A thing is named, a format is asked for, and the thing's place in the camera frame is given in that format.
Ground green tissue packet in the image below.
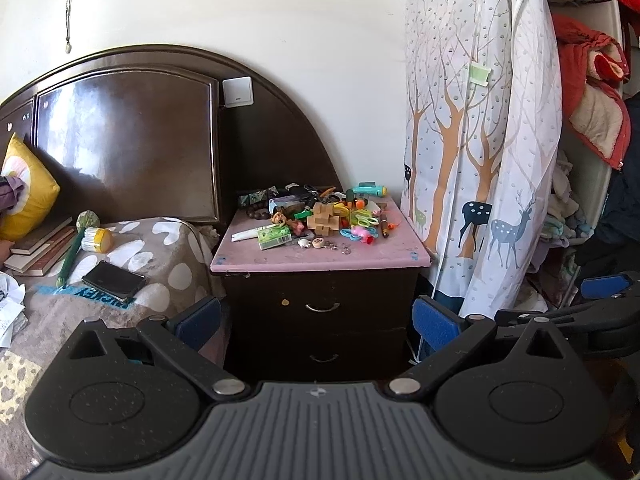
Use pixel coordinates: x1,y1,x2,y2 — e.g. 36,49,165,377
256,225,292,251

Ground yellow pillow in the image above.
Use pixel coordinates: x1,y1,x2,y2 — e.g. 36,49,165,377
0,132,61,242

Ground white wall switch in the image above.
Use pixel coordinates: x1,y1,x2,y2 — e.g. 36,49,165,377
221,76,255,108

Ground white crumpled papers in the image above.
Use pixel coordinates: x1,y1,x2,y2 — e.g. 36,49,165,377
0,270,28,348

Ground purple cloth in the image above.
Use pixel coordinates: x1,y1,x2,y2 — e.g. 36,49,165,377
0,174,26,216

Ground wooden block puzzle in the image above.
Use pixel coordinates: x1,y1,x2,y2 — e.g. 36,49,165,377
306,200,348,237

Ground stack of books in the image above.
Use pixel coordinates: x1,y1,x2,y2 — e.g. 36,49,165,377
4,230,77,272

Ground dark wooden drawer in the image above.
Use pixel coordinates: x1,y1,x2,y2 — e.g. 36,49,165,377
226,272,418,333
235,327,408,385

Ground brown book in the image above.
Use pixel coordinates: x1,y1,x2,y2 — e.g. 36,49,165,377
20,240,77,277
9,216,75,256

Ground deer print wardrobe cover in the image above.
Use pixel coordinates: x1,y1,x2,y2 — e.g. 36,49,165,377
400,0,565,361

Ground red fleece blanket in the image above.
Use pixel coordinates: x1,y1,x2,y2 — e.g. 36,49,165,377
550,14,632,171

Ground pile of pale clothes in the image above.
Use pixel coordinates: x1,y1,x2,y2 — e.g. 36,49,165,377
542,152,596,251

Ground yellow patterned cloth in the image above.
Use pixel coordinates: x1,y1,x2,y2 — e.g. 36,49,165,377
0,350,43,426

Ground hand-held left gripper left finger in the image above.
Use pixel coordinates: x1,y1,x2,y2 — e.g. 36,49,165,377
65,296,251,402

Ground green yellow massage hammer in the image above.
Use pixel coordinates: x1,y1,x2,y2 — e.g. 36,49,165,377
56,227,113,290

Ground blue plastic butterfly ring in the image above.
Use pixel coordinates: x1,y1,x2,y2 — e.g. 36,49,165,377
340,227,378,246

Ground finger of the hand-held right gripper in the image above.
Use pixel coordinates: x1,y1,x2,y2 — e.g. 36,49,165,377
494,307,640,358
580,271,640,311

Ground black wallet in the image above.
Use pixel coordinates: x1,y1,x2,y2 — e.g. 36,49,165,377
81,260,147,298

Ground dark wooden headboard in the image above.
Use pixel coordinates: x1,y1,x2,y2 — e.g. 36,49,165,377
0,44,346,226

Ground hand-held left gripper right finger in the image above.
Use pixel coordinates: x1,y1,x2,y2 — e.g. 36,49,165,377
387,295,581,403

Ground teal toy flashlight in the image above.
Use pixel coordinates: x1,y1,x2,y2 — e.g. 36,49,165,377
351,182,389,200

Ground white tube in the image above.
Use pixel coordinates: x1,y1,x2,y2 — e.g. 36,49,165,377
229,226,273,242

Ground patterned triangular box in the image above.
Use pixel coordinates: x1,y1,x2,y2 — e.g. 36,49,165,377
239,187,286,207

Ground dark clothing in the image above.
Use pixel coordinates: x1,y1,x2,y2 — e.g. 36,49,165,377
595,95,640,281

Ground dark nightstand with pink top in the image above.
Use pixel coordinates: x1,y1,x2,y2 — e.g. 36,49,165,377
210,197,432,386

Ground hanging wall cord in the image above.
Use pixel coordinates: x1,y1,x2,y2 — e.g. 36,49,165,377
64,0,78,55

